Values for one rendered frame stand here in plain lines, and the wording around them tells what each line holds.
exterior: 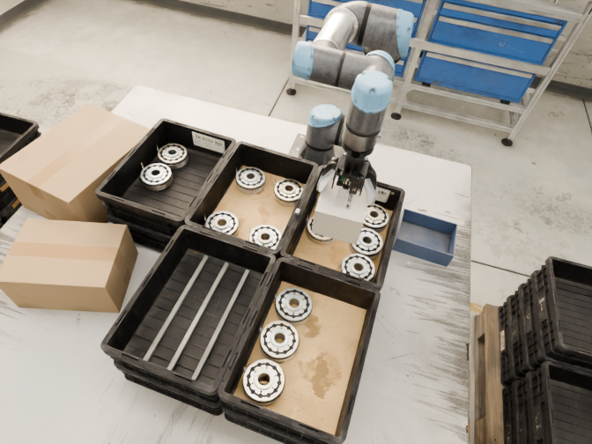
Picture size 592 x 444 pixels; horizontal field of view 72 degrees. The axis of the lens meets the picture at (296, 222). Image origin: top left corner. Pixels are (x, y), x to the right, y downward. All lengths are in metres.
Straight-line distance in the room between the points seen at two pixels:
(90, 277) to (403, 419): 0.95
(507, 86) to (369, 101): 2.41
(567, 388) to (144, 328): 1.53
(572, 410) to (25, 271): 1.87
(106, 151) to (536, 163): 2.80
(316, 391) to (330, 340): 0.14
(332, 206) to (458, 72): 2.21
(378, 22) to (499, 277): 1.70
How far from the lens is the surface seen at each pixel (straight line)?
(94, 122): 1.68
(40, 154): 1.62
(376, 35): 1.27
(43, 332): 1.44
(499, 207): 2.92
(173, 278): 1.26
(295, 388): 1.11
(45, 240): 1.41
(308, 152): 1.61
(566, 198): 3.25
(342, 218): 1.00
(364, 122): 0.85
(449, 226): 1.61
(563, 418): 1.89
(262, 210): 1.38
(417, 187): 1.76
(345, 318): 1.20
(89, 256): 1.33
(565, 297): 2.01
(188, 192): 1.45
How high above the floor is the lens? 1.89
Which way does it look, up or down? 52 degrees down
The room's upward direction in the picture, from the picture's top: 7 degrees clockwise
